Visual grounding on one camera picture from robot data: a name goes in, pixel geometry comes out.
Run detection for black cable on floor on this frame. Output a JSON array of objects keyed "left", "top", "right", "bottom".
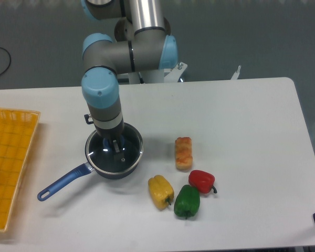
[{"left": 0, "top": 47, "right": 12, "bottom": 82}]

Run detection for red bell pepper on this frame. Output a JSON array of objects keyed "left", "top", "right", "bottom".
[{"left": 188, "top": 170, "right": 217, "bottom": 194}]

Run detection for toy bread loaf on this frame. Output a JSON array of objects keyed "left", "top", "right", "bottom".
[{"left": 175, "top": 137, "right": 193, "bottom": 171}]

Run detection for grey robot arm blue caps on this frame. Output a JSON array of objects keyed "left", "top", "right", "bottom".
[{"left": 81, "top": 1, "right": 178, "bottom": 161}]

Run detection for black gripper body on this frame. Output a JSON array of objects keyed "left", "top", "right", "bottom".
[{"left": 84, "top": 113, "right": 124, "bottom": 142}]

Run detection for yellow bell pepper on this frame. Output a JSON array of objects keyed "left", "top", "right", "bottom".
[{"left": 148, "top": 175, "right": 174, "bottom": 210}]

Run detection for yellow plastic basket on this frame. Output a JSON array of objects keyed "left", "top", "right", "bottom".
[{"left": 0, "top": 108, "right": 40, "bottom": 232}]

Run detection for glass pot lid blue knob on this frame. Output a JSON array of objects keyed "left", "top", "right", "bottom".
[{"left": 85, "top": 123, "right": 143, "bottom": 179}]

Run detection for green bell pepper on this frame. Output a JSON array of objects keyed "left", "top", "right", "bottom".
[{"left": 174, "top": 185, "right": 200, "bottom": 219}]

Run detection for dark blue saucepan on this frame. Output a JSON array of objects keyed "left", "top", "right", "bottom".
[{"left": 37, "top": 124, "right": 144, "bottom": 202}]

